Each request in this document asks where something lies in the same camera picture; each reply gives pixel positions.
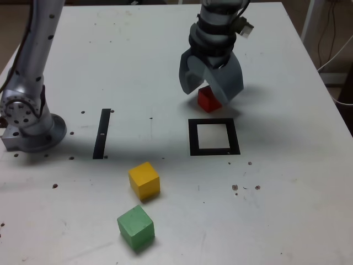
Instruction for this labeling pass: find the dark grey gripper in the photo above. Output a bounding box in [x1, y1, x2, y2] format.
[178, 50, 245, 105]

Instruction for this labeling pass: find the red cube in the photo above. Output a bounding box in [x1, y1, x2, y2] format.
[197, 86, 223, 114]

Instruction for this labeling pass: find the yellow cube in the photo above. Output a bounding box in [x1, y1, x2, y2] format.
[128, 162, 161, 202]

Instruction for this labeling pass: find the green cube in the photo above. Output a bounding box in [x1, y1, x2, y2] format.
[116, 204, 156, 252]

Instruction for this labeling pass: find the black tape square outline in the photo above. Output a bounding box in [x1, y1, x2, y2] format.
[188, 118, 241, 157]

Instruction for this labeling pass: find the black tape strip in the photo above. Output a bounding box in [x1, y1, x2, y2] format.
[92, 108, 112, 160]

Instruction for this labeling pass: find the black camera cable with plug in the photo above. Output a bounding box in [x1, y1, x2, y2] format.
[231, 0, 255, 39]

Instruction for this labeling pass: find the thin black hanging cable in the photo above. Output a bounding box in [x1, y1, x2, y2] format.
[317, 0, 337, 68]

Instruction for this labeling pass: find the white frame leg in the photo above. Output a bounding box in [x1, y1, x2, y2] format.
[300, 0, 318, 50]

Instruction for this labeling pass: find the white cable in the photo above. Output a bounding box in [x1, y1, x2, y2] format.
[330, 92, 353, 106]
[316, 35, 353, 73]

